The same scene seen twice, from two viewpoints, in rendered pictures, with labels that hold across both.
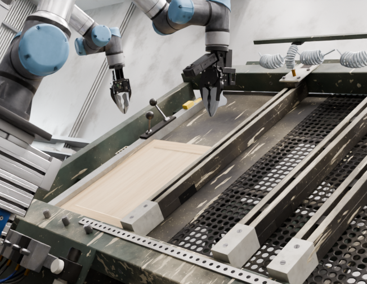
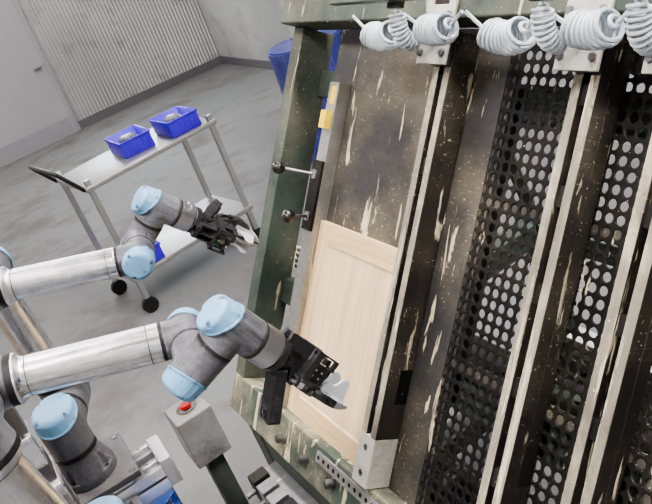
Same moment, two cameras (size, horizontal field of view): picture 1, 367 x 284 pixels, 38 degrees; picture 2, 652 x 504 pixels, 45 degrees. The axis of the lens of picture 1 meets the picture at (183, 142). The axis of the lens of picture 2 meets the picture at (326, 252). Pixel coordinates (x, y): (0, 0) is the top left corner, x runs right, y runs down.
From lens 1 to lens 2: 1.58 m
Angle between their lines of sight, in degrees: 44
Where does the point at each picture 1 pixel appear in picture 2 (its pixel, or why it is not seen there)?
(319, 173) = (548, 360)
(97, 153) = (275, 255)
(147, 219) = (379, 464)
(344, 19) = not seen: outside the picture
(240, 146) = (426, 257)
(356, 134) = (579, 229)
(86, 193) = not seen: hidden behind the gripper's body
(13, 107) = not seen: outside the picture
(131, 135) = (293, 189)
